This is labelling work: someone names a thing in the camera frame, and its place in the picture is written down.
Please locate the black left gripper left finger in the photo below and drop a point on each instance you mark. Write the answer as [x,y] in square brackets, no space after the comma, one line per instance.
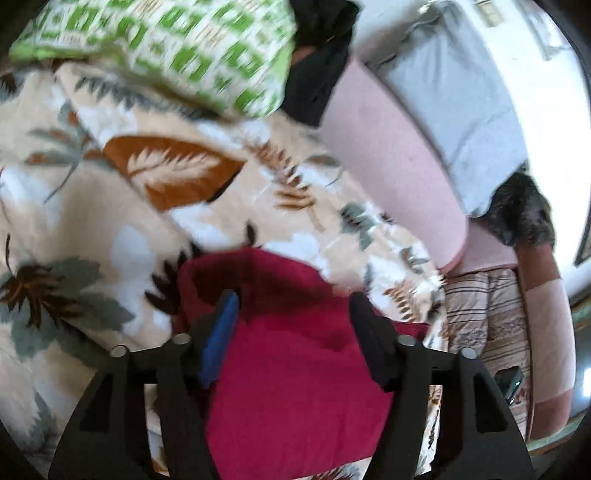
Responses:
[106,436]

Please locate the dark red garment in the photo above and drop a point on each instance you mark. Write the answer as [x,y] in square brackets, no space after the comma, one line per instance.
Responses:
[294,397]

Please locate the black clothing pile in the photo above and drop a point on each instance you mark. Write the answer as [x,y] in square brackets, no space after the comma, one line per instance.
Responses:
[321,52]

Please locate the dark phone on bed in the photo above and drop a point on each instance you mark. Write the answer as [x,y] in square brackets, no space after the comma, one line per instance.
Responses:
[509,381]

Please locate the pink patchwork side cushion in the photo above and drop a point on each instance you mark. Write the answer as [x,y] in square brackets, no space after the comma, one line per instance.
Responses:
[552,339]

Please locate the dark furry cushion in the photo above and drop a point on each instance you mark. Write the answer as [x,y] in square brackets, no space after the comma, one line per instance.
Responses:
[519,212]

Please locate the beige leaf print blanket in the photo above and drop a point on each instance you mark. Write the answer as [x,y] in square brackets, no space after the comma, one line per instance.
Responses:
[103,185]

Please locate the pink bolster cushion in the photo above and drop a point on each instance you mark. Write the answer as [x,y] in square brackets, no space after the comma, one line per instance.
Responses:
[368,130]

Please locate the light grey pillow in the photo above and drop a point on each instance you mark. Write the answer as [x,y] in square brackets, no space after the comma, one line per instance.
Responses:
[444,75]

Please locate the green white patterned pillow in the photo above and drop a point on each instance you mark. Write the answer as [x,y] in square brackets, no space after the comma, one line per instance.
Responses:
[233,57]

